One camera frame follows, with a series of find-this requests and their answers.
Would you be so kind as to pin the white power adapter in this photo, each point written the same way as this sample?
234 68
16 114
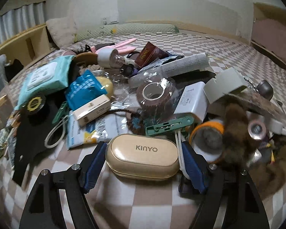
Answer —
193 102

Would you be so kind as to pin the green bolster pillow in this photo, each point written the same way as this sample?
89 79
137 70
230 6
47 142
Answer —
123 29

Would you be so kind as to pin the pink bunny hand mirror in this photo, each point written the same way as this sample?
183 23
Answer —
123 47

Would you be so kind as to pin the wall power outlet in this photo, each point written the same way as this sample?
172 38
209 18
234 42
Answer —
110 20

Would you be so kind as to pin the grey cardboard box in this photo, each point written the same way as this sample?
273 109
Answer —
225 82

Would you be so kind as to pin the white cream small box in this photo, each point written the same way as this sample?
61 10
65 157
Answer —
92 110

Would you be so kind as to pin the white blue mask packet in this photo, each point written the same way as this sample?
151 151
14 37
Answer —
103 129

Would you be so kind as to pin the green clothes clip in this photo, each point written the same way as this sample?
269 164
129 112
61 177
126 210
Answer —
171 125

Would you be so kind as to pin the grey window curtain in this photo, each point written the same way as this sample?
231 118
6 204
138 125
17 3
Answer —
17 20

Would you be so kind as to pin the dark round ball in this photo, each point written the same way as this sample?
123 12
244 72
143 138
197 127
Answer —
265 89

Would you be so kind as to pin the brown tape roll in wrap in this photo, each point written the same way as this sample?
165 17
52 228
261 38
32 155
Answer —
157 98

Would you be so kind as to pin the brown fur hair piece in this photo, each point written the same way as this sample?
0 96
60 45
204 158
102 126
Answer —
239 146

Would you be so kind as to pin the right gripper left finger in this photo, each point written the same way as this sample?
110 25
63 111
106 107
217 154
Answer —
43 207

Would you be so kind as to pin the grey headboard panel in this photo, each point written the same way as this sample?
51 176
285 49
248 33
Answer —
197 12

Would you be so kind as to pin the wooden bedside shelf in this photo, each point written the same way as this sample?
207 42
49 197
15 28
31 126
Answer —
27 48

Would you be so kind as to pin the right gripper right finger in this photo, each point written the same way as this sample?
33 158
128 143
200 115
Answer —
244 208

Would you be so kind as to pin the blue snack packet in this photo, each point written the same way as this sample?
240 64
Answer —
83 90

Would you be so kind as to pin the checkered bed sheet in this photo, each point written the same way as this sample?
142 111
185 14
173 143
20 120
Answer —
127 203

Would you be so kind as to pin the black clothing on shelf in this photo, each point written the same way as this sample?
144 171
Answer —
12 69

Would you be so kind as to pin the orange tape roll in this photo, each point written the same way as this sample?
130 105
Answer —
206 139

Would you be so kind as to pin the pink blanket in alcove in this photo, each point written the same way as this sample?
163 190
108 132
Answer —
271 34

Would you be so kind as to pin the teal wet wipes pack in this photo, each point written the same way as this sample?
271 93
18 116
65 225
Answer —
47 79

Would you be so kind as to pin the white fluffy pillow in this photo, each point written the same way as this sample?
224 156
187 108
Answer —
62 31

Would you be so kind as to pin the floral fabric pouch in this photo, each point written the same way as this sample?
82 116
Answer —
3 140

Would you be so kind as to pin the black fabric bag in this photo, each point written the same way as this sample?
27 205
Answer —
38 116

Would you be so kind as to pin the beige KINYO case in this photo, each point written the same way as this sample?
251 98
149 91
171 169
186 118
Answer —
142 157

